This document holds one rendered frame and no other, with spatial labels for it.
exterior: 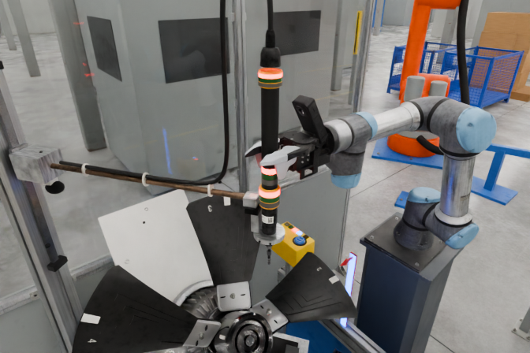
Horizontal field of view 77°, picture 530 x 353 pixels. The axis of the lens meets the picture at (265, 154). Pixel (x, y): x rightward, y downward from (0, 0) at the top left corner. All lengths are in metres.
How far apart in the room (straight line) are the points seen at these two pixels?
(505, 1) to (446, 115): 10.24
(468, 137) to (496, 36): 7.63
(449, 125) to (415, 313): 0.81
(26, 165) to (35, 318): 0.71
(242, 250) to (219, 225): 0.09
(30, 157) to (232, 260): 0.56
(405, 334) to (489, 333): 1.17
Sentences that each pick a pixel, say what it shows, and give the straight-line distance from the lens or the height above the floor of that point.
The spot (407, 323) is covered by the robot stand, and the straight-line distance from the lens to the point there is 1.63.
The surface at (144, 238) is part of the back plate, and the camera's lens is 1.07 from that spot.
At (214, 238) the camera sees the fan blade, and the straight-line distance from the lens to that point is 0.91.
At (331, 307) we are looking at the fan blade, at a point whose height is 1.16.
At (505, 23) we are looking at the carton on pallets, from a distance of 8.64.
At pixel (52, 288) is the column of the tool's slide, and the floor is 1.10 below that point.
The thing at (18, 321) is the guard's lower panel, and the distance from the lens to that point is 1.57.
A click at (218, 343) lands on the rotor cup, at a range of 0.89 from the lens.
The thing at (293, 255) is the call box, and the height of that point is 1.04.
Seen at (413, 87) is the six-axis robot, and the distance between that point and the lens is 4.44.
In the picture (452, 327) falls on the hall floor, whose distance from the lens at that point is 2.70.
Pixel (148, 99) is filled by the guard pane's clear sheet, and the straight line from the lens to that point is 1.30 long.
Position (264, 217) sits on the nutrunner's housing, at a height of 1.50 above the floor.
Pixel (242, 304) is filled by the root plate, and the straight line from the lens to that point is 0.91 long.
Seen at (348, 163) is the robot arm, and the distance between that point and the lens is 0.85.
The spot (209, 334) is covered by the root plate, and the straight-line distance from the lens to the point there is 0.89.
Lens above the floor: 1.93
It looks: 26 degrees down
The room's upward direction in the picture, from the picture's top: straight up
